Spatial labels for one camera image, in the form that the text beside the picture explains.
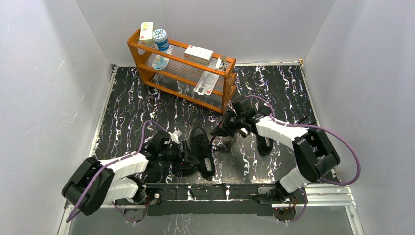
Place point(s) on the orange wooden shelf rack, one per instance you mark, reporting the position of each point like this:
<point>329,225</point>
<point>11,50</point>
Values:
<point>181,75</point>

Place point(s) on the white rectangular box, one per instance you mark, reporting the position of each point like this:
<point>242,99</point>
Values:
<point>198,55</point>

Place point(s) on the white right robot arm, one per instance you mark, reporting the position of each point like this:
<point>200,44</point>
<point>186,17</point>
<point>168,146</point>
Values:
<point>314,153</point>

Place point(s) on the white yellow carton box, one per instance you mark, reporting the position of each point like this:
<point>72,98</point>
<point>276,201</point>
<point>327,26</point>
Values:
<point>146,30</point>

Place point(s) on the light blue round disc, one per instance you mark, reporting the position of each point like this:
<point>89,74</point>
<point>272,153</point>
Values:
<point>160,62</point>

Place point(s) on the black canvas shoe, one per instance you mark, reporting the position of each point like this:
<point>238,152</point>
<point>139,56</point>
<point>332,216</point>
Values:
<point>202,148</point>
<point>264,145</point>

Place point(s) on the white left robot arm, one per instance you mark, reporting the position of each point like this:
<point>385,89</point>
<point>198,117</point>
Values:
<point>96,182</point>

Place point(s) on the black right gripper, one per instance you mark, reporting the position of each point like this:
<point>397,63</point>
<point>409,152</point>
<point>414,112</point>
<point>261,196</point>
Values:
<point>228,131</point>

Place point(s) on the aluminium frame rail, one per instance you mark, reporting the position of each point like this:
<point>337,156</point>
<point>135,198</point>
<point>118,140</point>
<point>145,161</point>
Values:
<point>312,195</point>

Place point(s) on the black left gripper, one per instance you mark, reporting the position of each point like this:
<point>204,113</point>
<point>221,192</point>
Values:
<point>183,154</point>

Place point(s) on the clear plastic packet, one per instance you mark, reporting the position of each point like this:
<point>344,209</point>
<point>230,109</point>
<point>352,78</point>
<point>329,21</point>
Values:
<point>206,83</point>

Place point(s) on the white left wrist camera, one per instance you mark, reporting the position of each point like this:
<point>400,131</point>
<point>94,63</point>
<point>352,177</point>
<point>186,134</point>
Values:
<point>175,136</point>

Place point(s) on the blue lidded round jar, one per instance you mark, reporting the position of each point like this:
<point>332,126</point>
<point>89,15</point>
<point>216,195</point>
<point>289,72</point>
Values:
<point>161,40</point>

